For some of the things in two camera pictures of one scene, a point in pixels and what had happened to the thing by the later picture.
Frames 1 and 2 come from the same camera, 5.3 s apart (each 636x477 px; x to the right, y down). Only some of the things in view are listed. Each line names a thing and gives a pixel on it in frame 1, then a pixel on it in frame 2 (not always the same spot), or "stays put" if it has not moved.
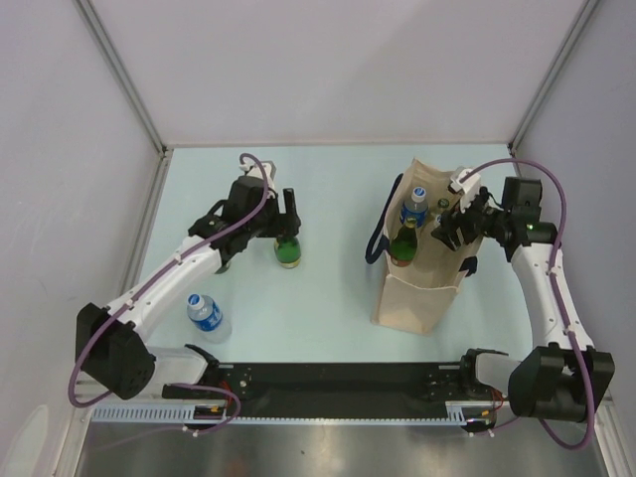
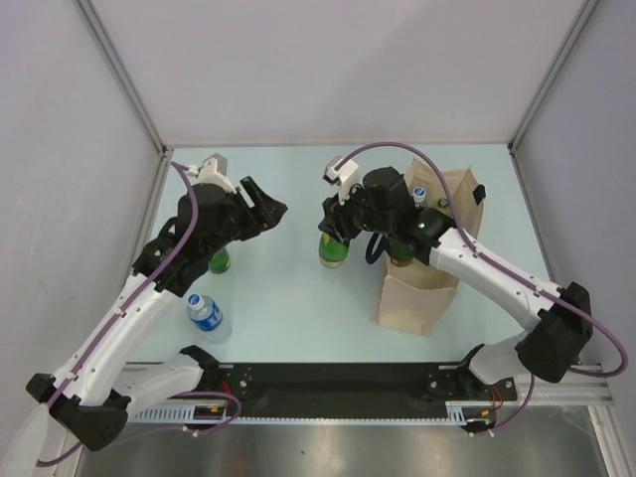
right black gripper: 451,221 → 335,219
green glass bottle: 225,264 stays put
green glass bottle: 287,250 → 332,251
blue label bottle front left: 206,315 stays put
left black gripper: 284,225 → 270,210
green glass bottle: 404,243 stays put
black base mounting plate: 323,390 stays put
